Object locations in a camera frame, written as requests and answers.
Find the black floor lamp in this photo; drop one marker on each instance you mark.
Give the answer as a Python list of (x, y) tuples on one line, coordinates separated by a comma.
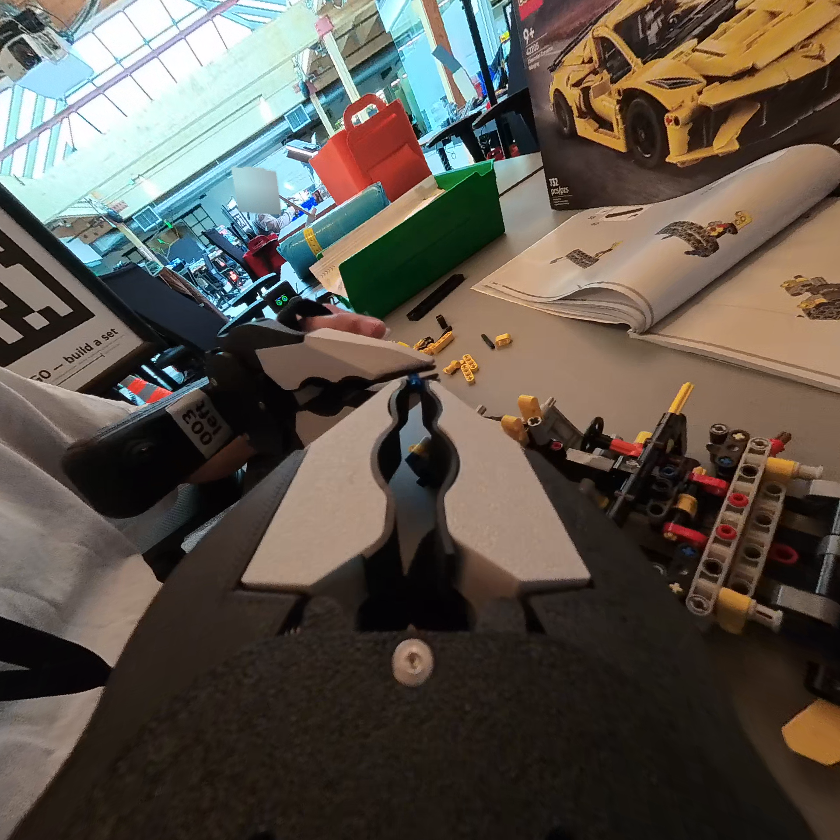
[(482, 79)]

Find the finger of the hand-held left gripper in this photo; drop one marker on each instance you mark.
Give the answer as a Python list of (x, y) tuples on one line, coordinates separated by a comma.
[(318, 408), (354, 358)]

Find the teal fabric roll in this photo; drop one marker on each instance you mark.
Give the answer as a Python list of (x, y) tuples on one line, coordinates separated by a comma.
[(341, 223)]

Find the black office chair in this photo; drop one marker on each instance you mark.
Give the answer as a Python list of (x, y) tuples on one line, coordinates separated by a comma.
[(164, 308)]

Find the green plastic bin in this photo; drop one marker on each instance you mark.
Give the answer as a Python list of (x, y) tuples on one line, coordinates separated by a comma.
[(426, 249)]

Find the open instruction booklet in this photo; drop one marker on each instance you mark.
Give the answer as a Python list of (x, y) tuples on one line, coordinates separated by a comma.
[(722, 315)]

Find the person's left hand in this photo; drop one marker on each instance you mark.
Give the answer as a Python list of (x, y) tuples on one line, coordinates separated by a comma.
[(348, 323)]

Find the framed marker sign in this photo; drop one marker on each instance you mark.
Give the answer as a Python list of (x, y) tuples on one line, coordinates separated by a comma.
[(39, 315)]

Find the black yellow lego car chassis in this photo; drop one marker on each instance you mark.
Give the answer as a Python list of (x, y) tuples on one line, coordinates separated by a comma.
[(741, 525)]

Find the long black lego beam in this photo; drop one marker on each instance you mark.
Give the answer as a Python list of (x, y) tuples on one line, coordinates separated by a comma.
[(436, 296)]

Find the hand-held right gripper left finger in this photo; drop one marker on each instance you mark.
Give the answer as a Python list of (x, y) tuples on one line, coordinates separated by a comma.
[(315, 525)]

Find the black device green lights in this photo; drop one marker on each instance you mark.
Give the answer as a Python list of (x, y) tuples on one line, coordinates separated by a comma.
[(281, 300)]

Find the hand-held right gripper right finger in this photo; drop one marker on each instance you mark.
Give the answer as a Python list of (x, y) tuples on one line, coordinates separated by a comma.
[(518, 525)]

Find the loose yellow black lego pieces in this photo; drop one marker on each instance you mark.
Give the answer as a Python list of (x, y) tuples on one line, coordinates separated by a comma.
[(469, 367)]

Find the white t-shirt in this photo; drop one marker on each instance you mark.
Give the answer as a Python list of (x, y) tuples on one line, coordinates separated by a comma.
[(52, 558)]

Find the lego car set box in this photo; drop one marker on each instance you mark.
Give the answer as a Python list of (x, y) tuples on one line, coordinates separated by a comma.
[(590, 164)]

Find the orange traffic cone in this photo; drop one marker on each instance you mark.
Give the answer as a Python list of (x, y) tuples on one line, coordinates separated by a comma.
[(151, 392)]

